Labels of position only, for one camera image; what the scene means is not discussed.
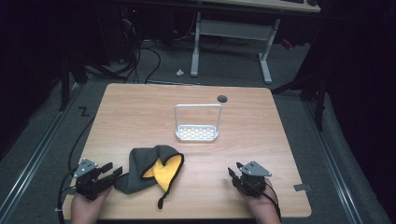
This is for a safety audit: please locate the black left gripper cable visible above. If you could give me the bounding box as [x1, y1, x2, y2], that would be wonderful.
[56, 167, 79, 224]

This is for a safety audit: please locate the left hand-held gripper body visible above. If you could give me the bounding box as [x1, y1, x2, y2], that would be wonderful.
[73, 157, 110, 201]

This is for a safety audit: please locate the white towel rack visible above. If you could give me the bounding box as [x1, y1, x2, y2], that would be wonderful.
[173, 103, 224, 143]

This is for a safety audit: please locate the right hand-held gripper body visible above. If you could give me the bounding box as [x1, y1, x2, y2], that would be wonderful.
[233, 160, 273, 198]

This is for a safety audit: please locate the bundle of black cables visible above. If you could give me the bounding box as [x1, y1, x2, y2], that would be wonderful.
[83, 17, 163, 85]

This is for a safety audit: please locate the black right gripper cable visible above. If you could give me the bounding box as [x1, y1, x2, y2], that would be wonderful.
[261, 179, 283, 222]

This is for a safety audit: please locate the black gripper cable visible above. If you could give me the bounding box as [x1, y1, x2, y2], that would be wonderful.
[261, 179, 283, 222]
[56, 167, 79, 224]

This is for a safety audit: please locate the black stand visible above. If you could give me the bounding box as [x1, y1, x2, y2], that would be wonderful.
[58, 50, 89, 113]
[270, 69, 329, 133]

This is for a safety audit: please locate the metal floor rail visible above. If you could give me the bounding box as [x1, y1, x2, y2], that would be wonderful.
[303, 100, 366, 224]
[0, 83, 82, 217]

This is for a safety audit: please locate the person's left hand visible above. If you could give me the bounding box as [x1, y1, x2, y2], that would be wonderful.
[70, 186, 114, 224]

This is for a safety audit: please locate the grey and yellow cloth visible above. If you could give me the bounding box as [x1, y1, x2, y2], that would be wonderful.
[113, 144, 186, 210]

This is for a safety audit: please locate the person's right hand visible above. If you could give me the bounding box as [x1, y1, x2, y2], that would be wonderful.
[237, 177, 282, 224]

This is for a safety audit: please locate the white-legged desk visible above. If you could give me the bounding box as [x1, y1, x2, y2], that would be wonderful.
[190, 0, 322, 85]

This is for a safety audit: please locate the black cable on floor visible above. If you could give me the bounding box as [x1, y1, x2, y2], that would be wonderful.
[67, 115, 96, 172]

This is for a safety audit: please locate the grey tape piece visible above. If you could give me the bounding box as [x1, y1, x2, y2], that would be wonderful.
[293, 183, 313, 192]

